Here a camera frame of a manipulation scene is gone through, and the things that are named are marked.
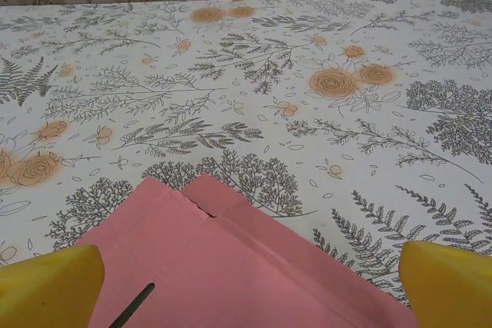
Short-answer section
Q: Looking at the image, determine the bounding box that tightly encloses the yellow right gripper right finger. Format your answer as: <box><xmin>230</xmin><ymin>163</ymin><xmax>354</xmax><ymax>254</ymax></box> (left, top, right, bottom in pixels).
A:
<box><xmin>397</xmin><ymin>240</ymin><xmax>492</xmax><ymax>328</ymax></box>

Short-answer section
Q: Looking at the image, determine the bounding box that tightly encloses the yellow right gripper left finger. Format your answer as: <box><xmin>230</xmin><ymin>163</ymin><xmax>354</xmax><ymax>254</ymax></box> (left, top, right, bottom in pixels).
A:
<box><xmin>0</xmin><ymin>244</ymin><xmax>105</xmax><ymax>328</ymax></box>

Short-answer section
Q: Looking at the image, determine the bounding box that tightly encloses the pink paper box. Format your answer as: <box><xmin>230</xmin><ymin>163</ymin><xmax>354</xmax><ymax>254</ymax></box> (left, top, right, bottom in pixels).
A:
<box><xmin>72</xmin><ymin>173</ymin><xmax>418</xmax><ymax>328</ymax></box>

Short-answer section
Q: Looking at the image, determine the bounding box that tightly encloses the floral tablecloth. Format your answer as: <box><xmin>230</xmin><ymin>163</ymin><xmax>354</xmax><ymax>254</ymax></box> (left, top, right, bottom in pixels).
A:
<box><xmin>0</xmin><ymin>0</ymin><xmax>492</xmax><ymax>328</ymax></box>

